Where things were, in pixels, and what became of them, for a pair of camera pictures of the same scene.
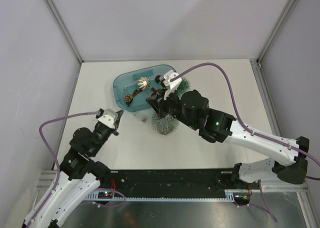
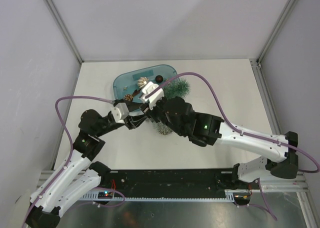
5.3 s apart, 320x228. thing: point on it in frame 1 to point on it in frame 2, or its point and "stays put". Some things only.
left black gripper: x=117 y=122 to x=133 y=121
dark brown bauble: x=157 y=78 stays put
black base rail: x=174 y=180 stays put
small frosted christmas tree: x=167 y=124 stays put
